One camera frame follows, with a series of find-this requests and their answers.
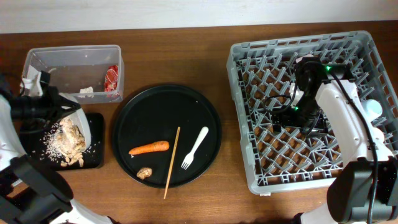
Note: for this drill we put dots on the white paper ball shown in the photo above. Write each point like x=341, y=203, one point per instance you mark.
x=86, y=92

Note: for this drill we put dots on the white plastic fork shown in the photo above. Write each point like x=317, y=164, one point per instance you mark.
x=190, y=156

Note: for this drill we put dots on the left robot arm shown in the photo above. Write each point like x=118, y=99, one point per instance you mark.
x=32, y=192

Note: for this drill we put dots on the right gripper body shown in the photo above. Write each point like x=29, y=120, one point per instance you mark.
x=306, y=116

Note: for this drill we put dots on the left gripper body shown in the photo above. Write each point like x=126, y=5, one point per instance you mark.
x=44, y=109

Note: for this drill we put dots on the clear plastic waste bin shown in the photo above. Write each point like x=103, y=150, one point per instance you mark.
x=72, y=68

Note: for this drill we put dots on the black rectangular tray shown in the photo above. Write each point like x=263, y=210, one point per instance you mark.
x=37, y=146

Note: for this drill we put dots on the round black serving tray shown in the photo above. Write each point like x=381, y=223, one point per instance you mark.
x=154, y=115

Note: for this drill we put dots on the blue plastic cup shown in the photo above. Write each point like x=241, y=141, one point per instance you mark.
x=372, y=109

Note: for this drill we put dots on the cream plastic cup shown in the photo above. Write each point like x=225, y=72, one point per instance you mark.
x=378, y=138

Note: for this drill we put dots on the red snack wrapper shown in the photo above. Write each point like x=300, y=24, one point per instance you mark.
x=111, y=78

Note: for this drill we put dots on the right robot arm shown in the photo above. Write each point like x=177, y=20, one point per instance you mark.
x=366, y=189

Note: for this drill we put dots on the grey plate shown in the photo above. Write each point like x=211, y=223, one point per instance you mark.
x=79, y=119

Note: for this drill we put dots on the orange carrot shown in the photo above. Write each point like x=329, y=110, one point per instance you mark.
x=152, y=147

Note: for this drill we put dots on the ginger root piece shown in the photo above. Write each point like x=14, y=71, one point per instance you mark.
x=144, y=173

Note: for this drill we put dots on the grey dishwasher rack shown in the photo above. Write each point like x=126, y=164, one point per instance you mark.
x=260, y=72

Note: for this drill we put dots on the wooden chopstick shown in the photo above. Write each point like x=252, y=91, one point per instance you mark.
x=171, y=163

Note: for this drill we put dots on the pink bowl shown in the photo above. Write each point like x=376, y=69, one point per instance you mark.
x=298, y=91

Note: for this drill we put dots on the food scraps pile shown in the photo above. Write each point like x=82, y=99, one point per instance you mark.
x=65, y=144

